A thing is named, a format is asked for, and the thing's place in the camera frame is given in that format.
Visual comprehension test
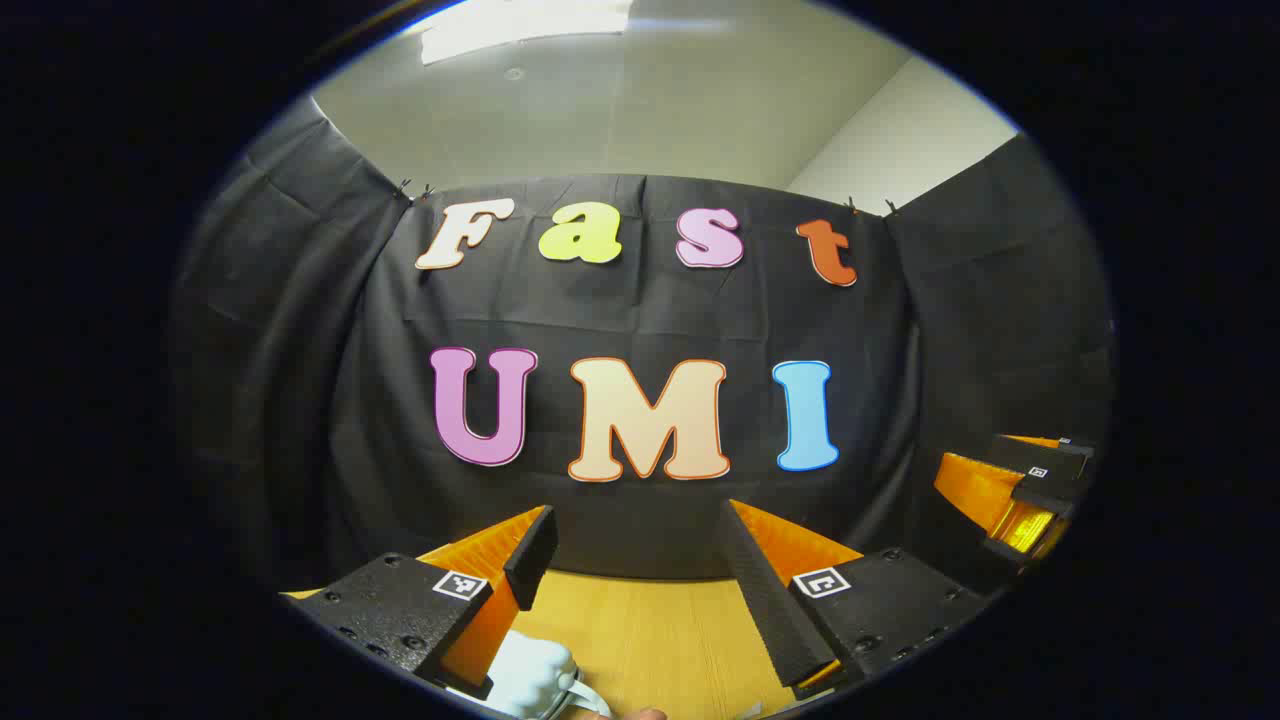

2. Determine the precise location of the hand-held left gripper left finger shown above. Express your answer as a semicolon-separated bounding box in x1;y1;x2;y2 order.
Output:
288;505;559;701

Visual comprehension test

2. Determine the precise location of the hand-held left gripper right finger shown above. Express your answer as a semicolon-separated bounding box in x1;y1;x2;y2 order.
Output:
716;498;989;701

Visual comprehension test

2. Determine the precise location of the black backdrop cloth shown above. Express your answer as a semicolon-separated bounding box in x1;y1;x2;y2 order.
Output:
170;95;1116;601

